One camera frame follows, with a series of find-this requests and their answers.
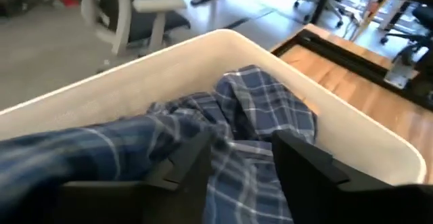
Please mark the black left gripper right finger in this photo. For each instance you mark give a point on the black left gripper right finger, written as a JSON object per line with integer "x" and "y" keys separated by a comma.
{"x": 321, "y": 197}

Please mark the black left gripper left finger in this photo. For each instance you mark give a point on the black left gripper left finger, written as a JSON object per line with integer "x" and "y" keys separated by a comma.
{"x": 152, "y": 200}

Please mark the blue plaid shirt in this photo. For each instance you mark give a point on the blue plaid shirt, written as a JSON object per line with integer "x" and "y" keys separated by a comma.
{"x": 257, "y": 95}

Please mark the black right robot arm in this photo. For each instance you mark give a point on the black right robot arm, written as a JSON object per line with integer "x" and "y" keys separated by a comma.
{"x": 424, "y": 78}

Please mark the white plastic bin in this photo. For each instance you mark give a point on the white plastic bin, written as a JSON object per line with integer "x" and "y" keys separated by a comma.
{"x": 169, "y": 68}

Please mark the white office chair dark seat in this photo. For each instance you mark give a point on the white office chair dark seat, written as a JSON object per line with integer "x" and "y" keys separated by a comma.
{"x": 149, "y": 17}

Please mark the black office chair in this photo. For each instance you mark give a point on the black office chair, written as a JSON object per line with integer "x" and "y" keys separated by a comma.
{"x": 423, "y": 17}

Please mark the wooden table with black frame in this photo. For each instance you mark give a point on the wooden table with black frame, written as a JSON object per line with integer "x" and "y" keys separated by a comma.
{"x": 338, "y": 53}

